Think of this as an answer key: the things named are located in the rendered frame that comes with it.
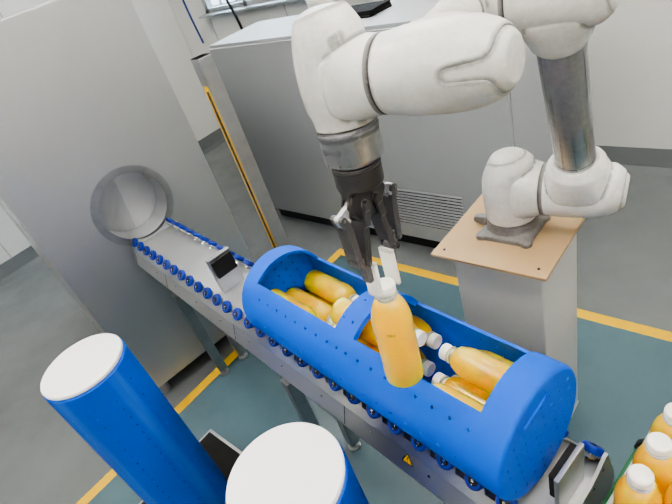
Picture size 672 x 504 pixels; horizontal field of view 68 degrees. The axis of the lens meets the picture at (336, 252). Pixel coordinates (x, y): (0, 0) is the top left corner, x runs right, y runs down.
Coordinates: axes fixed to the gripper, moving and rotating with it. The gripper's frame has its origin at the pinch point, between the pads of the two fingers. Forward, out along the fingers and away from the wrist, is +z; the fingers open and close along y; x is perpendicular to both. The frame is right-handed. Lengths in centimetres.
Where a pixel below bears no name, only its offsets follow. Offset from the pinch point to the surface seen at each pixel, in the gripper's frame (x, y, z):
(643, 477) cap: 38, -12, 38
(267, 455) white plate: -29, 21, 47
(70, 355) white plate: -120, 39, 45
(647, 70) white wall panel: -53, -297, 54
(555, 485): 25, -8, 46
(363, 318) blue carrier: -20.3, -9.7, 25.0
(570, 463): 26, -12, 44
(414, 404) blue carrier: -0.2, -0.8, 32.9
